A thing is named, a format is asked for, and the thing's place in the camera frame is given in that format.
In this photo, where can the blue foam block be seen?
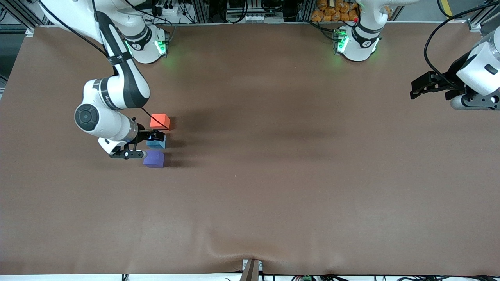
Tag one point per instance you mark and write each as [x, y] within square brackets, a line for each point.
[158, 145]

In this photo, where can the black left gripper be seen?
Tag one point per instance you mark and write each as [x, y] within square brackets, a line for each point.
[453, 74]

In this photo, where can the orange foam block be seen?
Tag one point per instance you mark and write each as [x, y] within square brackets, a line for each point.
[159, 120]

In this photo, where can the brown camera mount strut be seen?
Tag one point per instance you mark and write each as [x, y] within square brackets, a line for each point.
[250, 271]

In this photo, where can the white power strip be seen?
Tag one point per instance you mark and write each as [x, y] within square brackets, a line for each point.
[166, 9]

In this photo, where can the aluminium frame post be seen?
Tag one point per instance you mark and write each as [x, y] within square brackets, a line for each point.
[484, 15]
[200, 11]
[15, 13]

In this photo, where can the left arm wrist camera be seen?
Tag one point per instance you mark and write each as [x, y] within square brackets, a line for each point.
[474, 102]

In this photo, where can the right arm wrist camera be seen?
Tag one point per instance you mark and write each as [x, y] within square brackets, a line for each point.
[129, 154]

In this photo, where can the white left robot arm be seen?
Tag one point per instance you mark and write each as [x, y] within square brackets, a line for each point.
[474, 70]

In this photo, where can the purple foam block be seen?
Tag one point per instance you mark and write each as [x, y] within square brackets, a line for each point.
[153, 160]

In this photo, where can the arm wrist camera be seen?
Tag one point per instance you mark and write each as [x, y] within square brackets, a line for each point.
[474, 102]
[129, 154]

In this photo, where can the white terminal block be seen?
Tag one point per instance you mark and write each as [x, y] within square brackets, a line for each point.
[256, 17]

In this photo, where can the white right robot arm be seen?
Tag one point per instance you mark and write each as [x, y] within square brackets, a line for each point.
[117, 91]

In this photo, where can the orange packet pile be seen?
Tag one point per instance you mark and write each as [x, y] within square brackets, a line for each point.
[332, 9]

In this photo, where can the brown table mat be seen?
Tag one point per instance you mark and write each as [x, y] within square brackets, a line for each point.
[250, 203]

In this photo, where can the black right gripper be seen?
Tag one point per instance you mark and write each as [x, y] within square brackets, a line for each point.
[143, 135]

